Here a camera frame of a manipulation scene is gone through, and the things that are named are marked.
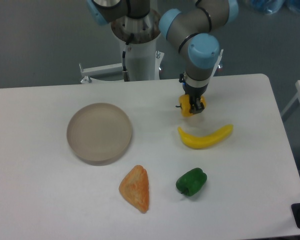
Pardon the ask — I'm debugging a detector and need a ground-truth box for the green toy bell pepper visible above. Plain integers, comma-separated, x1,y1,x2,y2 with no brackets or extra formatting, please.
175,167,208,197

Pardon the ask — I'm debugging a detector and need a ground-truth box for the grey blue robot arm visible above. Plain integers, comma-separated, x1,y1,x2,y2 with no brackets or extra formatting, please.
86,0,239,117

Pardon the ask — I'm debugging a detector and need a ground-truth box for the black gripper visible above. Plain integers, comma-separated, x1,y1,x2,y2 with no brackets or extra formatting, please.
178,72,210,115

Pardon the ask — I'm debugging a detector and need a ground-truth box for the yellow toy banana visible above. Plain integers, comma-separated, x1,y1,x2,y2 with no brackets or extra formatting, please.
177,124,234,149

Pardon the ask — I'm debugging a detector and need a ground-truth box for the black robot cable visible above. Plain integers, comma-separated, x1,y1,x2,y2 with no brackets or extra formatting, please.
121,32,135,82

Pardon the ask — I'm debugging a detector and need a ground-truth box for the yellow toy bell pepper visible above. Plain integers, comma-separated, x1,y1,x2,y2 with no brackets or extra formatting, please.
175,94,207,117

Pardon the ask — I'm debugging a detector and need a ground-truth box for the beige round plate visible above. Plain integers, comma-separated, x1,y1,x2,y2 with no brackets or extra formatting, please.
66,103,133,165

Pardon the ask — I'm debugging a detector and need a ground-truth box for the orange toy bread slice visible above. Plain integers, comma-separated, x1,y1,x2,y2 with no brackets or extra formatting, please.
118,165,150,214

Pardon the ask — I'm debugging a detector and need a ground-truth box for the blue plastic bag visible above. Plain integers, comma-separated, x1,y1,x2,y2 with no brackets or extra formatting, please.
243,0,300,15

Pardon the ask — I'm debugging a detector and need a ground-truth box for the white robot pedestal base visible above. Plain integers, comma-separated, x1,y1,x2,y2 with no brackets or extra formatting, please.
81,31,164,83

